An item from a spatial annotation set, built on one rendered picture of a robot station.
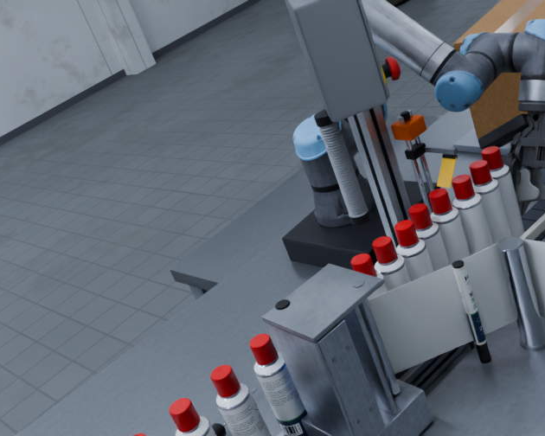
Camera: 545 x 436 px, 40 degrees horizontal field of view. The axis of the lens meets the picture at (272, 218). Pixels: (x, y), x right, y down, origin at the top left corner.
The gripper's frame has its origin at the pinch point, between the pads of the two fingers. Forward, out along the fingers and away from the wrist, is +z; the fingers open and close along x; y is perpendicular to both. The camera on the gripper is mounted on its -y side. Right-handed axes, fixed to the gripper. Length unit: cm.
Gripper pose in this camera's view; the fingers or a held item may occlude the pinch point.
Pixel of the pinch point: (517, 208)
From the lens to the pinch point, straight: 151.1
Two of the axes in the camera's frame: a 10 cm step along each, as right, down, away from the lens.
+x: 7.9, -0.3, 6.1
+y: 6.1, 1.4, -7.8
